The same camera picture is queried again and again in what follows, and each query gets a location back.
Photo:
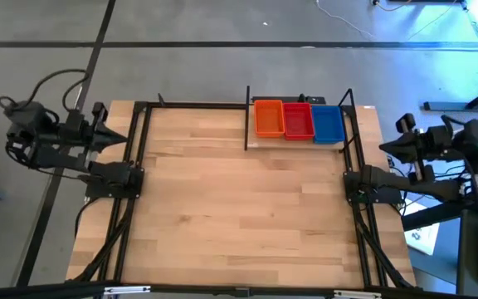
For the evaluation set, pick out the white paper sheet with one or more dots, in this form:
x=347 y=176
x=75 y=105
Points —
x=423 y=238

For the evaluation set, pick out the black aluminium table frame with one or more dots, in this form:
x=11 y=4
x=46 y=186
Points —
x=197 y=105

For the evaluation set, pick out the wooden shelf with black posts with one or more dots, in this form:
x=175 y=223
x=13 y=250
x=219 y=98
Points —
x=289 y=144

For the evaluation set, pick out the red plastic slotted basket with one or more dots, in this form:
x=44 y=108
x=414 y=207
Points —
x=298 y=121

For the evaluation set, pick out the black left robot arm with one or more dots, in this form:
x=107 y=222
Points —
x=110 y=174

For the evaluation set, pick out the orange plastic slotted basket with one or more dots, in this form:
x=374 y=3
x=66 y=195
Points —
x=269 y=118

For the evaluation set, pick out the blue plastic slotted basket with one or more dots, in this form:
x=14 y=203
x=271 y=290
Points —
x=327 y=124

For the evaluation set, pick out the black table-level camera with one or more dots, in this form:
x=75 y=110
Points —
x=242 y=292

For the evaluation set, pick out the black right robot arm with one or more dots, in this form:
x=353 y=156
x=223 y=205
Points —
x=413 y=184

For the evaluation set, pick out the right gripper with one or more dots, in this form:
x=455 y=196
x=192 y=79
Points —
x=434 y=143

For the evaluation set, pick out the black desk leg bar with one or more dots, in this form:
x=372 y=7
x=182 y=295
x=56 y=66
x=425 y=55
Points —
x=438 y=216

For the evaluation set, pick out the black frame crossbar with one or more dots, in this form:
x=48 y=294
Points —
x=56 y=290

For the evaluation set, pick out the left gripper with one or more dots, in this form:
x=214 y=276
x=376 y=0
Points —
x=77 y=128

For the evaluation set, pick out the black floor stand bar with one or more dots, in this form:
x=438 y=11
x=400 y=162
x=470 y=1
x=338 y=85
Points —
x=446 y=106

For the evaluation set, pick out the silver metal bracket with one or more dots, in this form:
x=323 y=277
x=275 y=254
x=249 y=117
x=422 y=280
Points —
x=127 y=290
x=357 y=294

